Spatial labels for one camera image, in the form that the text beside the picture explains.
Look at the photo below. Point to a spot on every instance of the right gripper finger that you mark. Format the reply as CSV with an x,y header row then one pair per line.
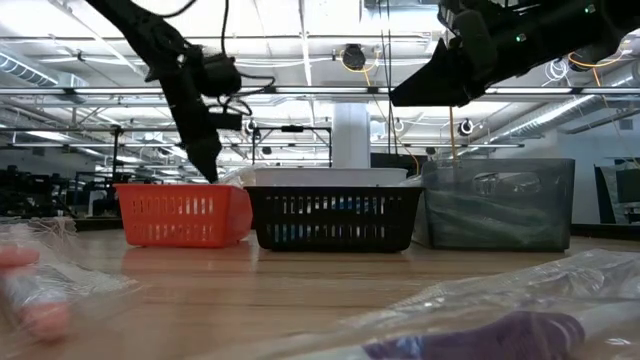
x,y
435,67
440,92

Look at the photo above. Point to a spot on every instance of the black screen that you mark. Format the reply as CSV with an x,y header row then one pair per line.
x,y
395,165

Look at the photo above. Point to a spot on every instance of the dark lab equipment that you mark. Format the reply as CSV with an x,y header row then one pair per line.
x,y
30,195

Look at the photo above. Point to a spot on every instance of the orange slotted plastic basket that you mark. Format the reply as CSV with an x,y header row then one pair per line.
x,y
170,215

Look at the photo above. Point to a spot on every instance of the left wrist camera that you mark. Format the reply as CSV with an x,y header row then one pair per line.
x,y
222,75

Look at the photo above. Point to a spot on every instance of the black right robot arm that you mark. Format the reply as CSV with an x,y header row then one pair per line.
x,y
590,30

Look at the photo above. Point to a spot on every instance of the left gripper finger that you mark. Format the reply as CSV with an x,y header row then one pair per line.
x,y
200,157
215,155

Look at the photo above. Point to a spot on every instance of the grey translucent plastic bin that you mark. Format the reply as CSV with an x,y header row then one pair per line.
x,y
550,180

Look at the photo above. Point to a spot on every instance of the black slotted plastic basket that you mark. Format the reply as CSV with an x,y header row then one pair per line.
x,y
335,191

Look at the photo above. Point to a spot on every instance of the white building column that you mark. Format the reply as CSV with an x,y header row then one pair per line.
x,y
350,135

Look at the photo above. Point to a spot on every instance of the silver ribbed air duct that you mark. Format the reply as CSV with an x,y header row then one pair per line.
x,y
30,75

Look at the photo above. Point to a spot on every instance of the black neighbouring rig frame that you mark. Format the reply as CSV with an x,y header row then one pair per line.
x,y
116,155

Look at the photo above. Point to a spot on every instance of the long light bar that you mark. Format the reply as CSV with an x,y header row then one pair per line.
x,y
125,90

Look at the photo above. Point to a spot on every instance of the purple toothbrush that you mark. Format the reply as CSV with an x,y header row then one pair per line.
x,y
500,335

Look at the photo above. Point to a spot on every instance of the distant black rig frame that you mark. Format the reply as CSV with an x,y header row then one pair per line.
x,y
292,128

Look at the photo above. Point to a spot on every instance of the dark monitor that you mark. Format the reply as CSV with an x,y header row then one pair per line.
x,y
627,187

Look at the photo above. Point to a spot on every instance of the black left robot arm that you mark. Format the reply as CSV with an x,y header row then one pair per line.
x,y
145,30

